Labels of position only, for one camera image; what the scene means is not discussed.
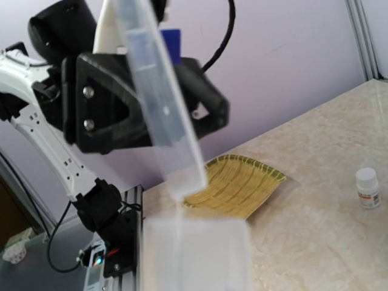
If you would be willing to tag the clear plastic pill organizer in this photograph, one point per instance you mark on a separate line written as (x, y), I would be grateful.
(182, 249)

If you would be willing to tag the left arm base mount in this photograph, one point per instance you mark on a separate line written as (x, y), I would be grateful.
(103, 211)

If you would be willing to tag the right aluminium frame post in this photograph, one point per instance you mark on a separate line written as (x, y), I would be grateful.
(364, 43)

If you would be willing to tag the white pill bottle with cap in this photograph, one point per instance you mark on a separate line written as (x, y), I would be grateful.
(368, 188)

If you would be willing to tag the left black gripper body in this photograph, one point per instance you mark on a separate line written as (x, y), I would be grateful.
(56, 95)

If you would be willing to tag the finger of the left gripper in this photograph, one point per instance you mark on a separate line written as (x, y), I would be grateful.
(100, 109)
(198, 90)

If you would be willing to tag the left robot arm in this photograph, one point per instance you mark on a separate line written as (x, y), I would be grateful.
(63, 29)

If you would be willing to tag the woven bamboo tray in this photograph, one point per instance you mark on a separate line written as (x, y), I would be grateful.
(238, 186)

